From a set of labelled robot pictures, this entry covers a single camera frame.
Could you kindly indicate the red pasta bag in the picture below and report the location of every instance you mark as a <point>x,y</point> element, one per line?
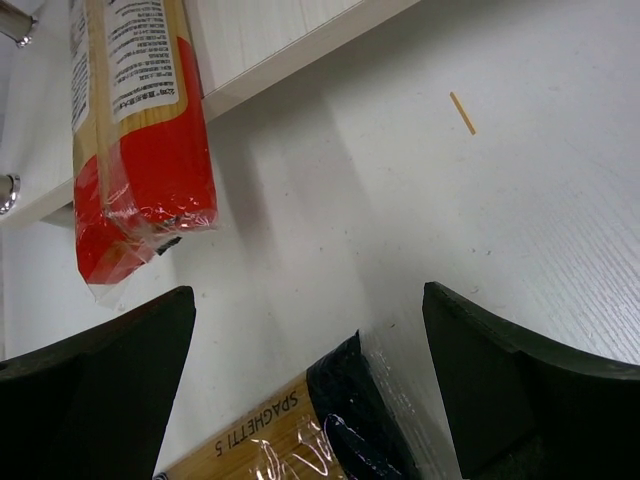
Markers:
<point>142,170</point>

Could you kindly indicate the loose spaghetti strand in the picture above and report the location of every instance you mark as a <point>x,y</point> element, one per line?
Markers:
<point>462,112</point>

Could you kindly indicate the white two-tier shelf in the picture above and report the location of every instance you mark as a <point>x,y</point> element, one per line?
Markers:
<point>241,48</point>

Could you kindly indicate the dark blue spaghetti bag left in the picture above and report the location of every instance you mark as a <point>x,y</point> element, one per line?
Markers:
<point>344,417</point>

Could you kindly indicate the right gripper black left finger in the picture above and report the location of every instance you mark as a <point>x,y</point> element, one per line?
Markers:
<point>96,405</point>

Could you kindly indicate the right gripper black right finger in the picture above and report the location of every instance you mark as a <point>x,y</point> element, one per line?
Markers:
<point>520,405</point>

